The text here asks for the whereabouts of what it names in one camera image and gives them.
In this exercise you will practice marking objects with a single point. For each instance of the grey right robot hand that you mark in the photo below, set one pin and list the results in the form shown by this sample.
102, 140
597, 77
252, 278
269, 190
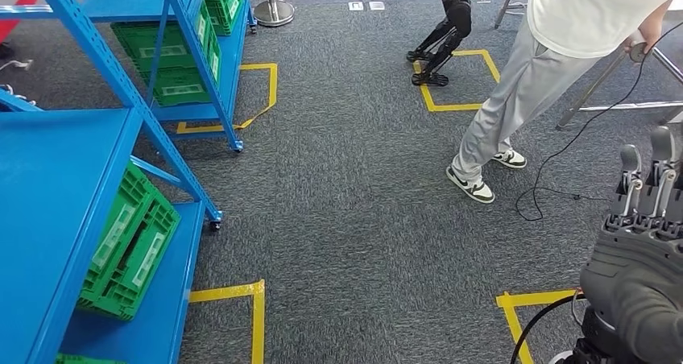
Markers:
640, 287

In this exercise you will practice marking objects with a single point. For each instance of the black handheld controller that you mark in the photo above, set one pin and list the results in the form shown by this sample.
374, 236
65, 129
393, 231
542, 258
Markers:
637, 52

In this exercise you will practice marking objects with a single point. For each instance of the blue metal shelf rack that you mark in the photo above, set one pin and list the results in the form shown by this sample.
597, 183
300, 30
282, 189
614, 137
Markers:
187, 112
53, 191

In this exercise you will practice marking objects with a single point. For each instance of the person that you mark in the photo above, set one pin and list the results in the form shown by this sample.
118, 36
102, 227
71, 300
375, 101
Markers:
587, 9

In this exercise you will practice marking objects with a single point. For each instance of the black humanoid robot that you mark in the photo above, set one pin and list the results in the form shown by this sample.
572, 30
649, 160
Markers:
453, 15

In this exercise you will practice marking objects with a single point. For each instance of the yellow floor tape square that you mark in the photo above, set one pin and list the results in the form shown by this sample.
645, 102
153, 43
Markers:
272, 84
259, 324

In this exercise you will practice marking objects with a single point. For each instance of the steel floor socket box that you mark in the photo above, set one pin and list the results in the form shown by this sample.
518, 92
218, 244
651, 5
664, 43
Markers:
356, 5
377, 5

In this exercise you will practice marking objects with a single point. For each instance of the red barrier belt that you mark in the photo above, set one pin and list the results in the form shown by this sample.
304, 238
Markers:
16, 15

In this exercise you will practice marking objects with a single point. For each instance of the silver stanchion post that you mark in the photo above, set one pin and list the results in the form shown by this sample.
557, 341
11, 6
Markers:
273, 12

